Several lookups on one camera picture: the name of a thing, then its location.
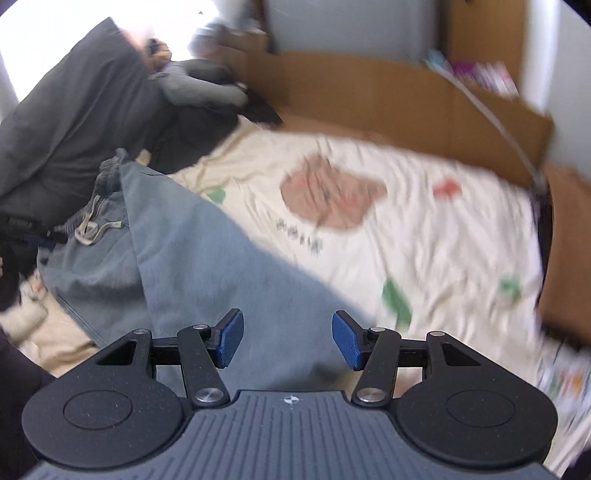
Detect white fluffy spotted garment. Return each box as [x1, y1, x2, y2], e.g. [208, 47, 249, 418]
[0, 270, 49, 344]

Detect small teddy bear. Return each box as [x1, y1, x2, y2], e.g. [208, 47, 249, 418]
[139, 39, 169, 65]

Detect cream bear-print blanket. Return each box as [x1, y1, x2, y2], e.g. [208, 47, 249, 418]
[14, 124, 583, 476]

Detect grey plastic-wrapped mattress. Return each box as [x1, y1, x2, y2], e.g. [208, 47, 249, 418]
[263, 0, 455, 63]

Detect dark grey pillow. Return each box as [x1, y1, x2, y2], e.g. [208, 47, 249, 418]
[0, 17, 241, 204]

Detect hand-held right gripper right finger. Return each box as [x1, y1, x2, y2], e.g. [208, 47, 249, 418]
[331, 310, 502, 408]

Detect brown folded cloth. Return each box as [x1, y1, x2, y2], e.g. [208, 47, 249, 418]
[538, 166, 591, 352]

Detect blue denim pants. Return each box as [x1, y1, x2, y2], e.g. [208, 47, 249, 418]
[37, 148, 375, 393]

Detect grey neck pillow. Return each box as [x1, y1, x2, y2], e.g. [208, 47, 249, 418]
[148, 59, 250, 109]

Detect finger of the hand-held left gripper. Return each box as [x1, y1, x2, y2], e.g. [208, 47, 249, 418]
[28, 225, 69, 247]

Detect white cable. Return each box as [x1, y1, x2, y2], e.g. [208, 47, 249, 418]
[443, 69, 548, 185]

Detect white purple detergent pouch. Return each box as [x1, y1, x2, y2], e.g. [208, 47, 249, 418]
[450, 60, 520, 95]

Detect black cloth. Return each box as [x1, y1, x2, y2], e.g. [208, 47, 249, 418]
[238, 85, 284, 127]

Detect flat cardboard sheet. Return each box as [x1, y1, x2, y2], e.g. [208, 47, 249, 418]
[217, 32, 555, 188]

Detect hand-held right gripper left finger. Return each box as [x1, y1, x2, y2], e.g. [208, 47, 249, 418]
[78, 308, 245, 409]

